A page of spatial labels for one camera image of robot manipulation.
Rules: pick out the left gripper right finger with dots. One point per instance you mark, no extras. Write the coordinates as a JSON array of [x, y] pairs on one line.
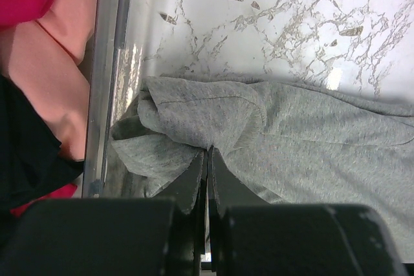
[[234, 232]]

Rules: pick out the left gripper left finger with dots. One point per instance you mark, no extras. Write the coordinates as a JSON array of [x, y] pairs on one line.
[[188, 222]]

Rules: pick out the grey t shirt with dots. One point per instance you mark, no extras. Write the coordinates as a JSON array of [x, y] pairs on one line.
[[287, 142]]

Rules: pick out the clear plastic bin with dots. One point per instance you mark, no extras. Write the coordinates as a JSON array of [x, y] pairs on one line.
[[110, 38]]

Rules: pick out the black t shirt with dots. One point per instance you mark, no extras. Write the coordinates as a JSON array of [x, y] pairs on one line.
[[31, 166]]

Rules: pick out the peach t shirt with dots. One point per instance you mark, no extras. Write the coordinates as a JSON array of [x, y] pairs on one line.
[[41, 58]]

